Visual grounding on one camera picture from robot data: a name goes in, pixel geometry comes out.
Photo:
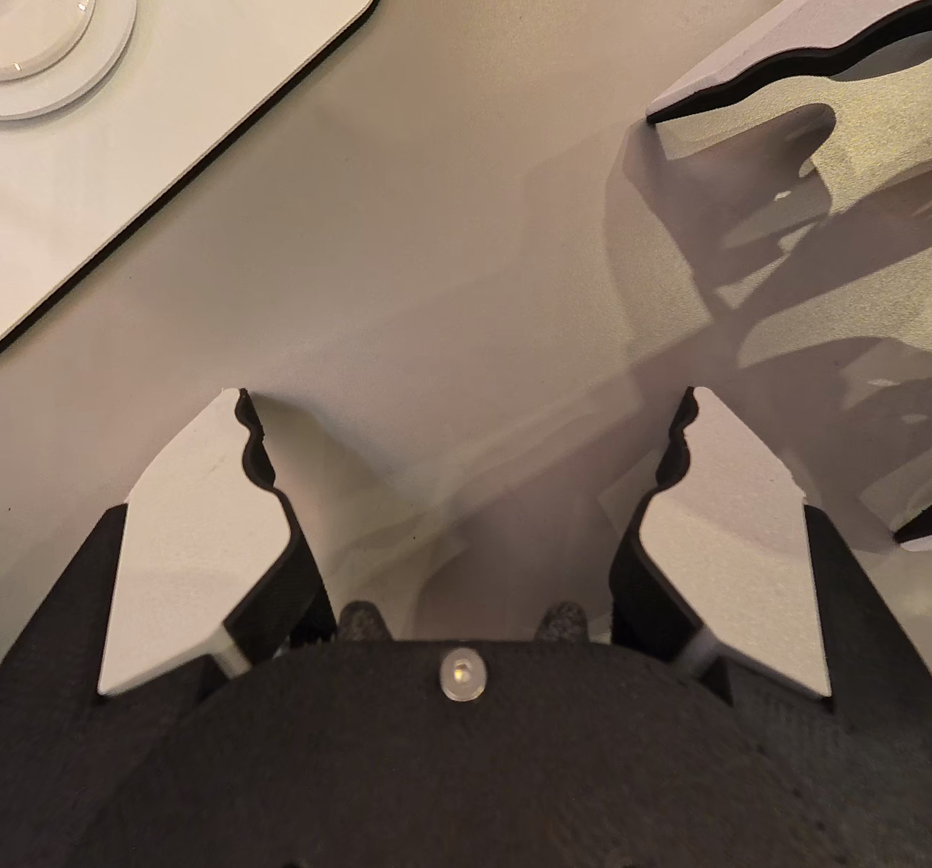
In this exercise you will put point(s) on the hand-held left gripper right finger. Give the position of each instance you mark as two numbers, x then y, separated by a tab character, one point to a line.
735	555

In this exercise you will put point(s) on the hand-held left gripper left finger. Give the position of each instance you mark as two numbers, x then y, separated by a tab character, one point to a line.
193	555

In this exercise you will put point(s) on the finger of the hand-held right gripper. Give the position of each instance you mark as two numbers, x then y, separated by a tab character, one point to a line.
919	535
801	16

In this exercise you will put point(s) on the white placemat with black edge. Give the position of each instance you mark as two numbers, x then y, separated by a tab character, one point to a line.
233	67

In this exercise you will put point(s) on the round white coaster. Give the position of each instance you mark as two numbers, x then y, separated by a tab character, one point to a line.
109	45

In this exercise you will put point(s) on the clear drinking glass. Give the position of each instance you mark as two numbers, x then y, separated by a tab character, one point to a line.
44	2

